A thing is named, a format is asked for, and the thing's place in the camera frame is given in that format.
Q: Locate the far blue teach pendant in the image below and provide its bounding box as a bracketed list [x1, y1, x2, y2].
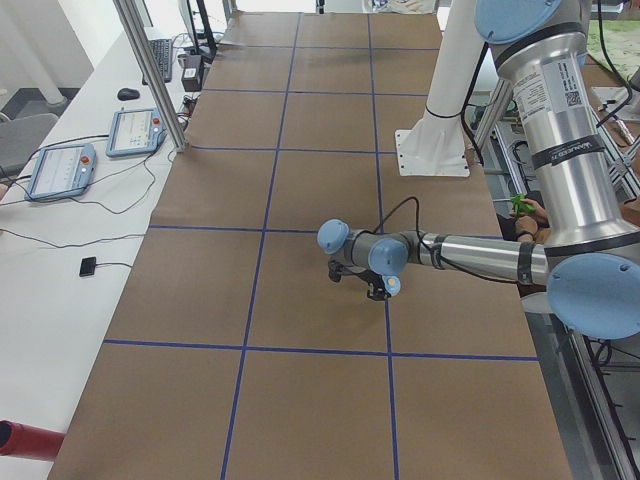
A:
[106, 108, 166, 158]

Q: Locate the small black square device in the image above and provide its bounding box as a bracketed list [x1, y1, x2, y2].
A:
[79, 256, 97, 278]

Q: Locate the aluminium frame post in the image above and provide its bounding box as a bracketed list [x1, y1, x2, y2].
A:
[113, 0, 188, 153]

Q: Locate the black computer mouse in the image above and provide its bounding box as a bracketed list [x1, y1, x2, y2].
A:
[117, 88, 140, 101]

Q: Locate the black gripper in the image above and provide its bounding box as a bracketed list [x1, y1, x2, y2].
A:
[328, 260, 391, 301]

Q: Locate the black power adapter box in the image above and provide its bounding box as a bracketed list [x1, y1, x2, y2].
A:
[181, 55, 204, 92]

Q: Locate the red cylinder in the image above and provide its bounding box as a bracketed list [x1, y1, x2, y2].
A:
[1, 420, 65, 461]

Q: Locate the black keyboard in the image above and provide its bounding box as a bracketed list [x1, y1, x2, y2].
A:
[148, 39, 173, 83]

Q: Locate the blue teach pendant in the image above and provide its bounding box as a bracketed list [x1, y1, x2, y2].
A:
[106, 108, 166, 158]
[24, 143, 96, 201]

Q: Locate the blue bell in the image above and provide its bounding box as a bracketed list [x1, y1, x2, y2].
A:
[382, 276, 402, 296]

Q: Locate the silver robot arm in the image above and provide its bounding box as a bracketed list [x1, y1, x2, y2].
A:
[317, 1, 639, 339]

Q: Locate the person seated in background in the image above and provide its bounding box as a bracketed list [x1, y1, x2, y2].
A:
[497, 191, 639, 297]

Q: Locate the near blue teach pendant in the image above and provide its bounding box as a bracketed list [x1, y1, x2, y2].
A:
[24, 143, 96, 201]

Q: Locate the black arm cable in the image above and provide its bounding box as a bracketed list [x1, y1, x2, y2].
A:
[373, 196, 521, 285]

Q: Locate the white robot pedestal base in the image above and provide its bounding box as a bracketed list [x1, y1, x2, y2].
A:
[395, 1, 497, 178]

